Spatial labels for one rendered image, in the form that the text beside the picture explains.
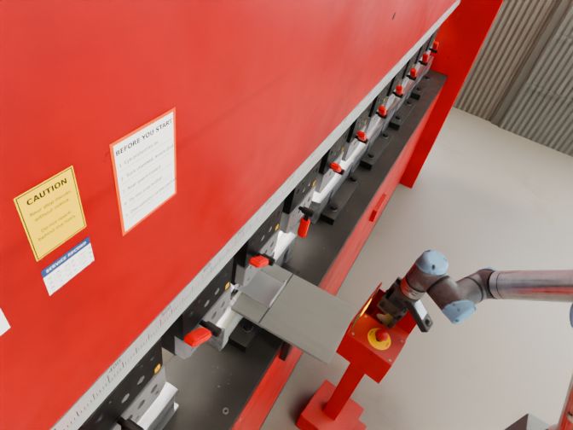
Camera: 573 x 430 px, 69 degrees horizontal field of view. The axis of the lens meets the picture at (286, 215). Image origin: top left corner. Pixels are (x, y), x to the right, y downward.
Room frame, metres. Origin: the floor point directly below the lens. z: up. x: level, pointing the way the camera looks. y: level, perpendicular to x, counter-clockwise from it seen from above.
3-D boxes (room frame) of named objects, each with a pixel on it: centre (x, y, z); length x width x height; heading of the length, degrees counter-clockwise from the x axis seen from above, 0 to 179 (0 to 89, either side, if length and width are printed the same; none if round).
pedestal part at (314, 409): (0.75, -0.40, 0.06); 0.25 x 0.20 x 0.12; 62
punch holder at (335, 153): (1.01, -0.06, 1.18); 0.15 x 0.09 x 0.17; 161
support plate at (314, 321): (0.61, -0.07, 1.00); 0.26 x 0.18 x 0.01; 71
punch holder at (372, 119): (1.39, -0.19, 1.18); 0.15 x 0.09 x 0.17; 161
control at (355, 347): (0.77, -0.37, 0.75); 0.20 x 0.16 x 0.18; 152
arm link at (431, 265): (0.80, -0.41, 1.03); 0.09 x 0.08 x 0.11; 39
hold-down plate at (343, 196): (1.21, -0.19, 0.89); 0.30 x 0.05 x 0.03; 161
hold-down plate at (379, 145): (1.59, -0.32, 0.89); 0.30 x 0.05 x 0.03; 161
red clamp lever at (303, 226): (0.78, -0.05, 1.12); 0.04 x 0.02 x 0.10; 71
